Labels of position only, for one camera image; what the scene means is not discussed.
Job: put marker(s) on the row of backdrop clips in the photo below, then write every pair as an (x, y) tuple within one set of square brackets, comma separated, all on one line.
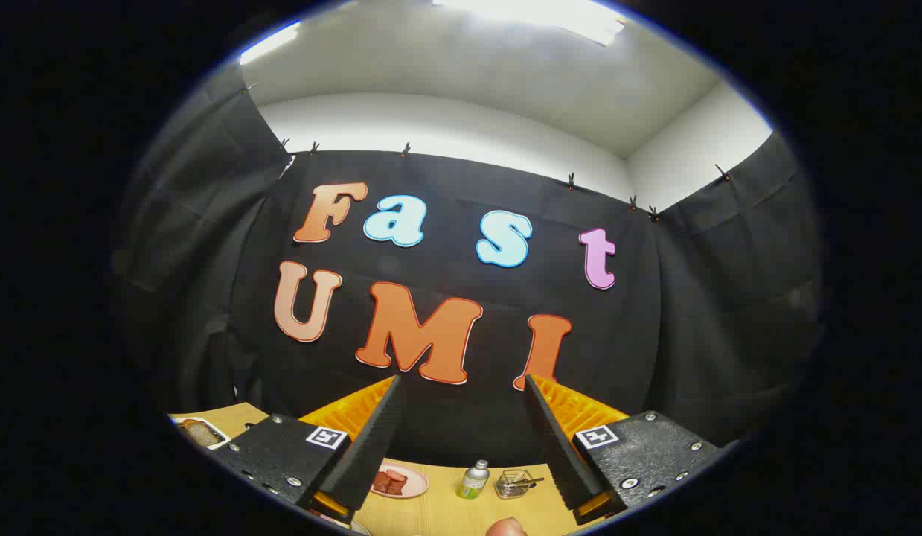
[(571, 181)]

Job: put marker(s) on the narrow ceiling light panel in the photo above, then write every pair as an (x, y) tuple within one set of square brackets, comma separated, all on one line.
[(271, 42)]

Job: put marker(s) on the wide ceiling light panel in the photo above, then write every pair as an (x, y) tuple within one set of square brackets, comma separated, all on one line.
[(535, 15)]

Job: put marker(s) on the pink round plate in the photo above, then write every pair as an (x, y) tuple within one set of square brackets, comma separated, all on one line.
[(417, 484)]

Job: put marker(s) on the toast bread slice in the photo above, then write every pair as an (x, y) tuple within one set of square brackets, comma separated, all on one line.
[(200, 433)]

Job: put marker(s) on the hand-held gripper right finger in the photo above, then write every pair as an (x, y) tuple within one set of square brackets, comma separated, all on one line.
[(561, 454)]

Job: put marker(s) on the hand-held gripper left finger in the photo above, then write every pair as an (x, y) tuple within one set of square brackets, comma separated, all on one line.
[(360, 454)]

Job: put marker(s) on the brown meat pieces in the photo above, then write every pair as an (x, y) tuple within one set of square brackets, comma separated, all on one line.
[(390, 482)]

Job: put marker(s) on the green label metal bottle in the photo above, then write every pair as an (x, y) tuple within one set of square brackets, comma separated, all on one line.
[(473, 480)]

